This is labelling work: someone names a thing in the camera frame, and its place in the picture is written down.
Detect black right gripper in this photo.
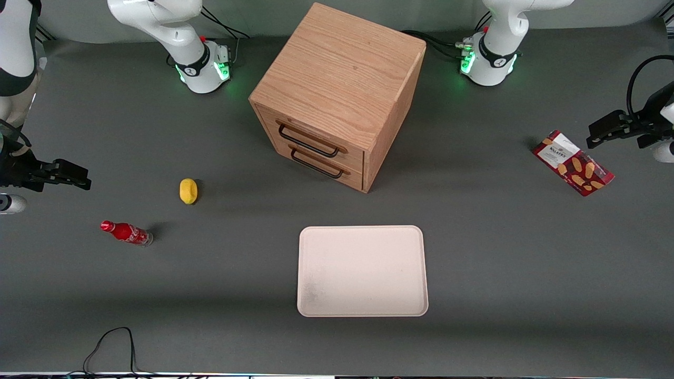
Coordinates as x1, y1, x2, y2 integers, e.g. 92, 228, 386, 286
0, 147, 92, 192

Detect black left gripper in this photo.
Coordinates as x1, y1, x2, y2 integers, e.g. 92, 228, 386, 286
587, 82, 674, 149

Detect red cookie box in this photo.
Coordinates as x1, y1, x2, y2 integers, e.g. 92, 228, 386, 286
532, 129, 615, 197

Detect cream plastic tray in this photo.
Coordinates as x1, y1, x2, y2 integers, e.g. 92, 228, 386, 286
296, 225, 429, 318

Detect red cola bottle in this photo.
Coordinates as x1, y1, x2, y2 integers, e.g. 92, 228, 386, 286
100, 220, 154, 247

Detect yellow lemon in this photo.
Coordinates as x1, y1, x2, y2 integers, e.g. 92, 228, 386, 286
180, 178, 199, 205

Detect wooden drawer front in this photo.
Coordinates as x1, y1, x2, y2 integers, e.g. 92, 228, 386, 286
262, 134, 365, 191
256, 104, 365, 172

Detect wooden two-drawer cabinet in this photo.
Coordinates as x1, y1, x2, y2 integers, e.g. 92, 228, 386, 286
249, 2, 427, 194

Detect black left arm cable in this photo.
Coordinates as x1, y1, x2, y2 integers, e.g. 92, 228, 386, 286
626, 55, 674, 117

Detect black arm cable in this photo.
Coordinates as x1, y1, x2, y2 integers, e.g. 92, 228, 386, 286
626, 55, 674, 117
0, 118, 32, 149

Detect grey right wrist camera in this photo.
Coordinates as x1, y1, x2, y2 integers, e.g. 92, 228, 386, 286
0, 194, 27, 215

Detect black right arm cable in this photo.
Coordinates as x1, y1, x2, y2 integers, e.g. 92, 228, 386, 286
0, 118, 32, 149

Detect thin black looped cable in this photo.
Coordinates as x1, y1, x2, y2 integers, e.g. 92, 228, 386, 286
82, 326, 158, 377

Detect black left base cables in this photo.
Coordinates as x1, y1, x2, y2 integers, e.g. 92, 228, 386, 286
401, 11, 493, 61

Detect black base cables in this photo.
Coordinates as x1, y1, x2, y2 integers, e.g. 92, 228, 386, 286
401, 11, 493, 61
167, 5, 251, 68

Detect black right base cables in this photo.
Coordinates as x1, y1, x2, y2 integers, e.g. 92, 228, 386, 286
167, 5, 251, 68

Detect black metal drawer handle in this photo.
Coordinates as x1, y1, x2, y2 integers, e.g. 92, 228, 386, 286
288, 144, 351, 179
275, 120, 348, 158

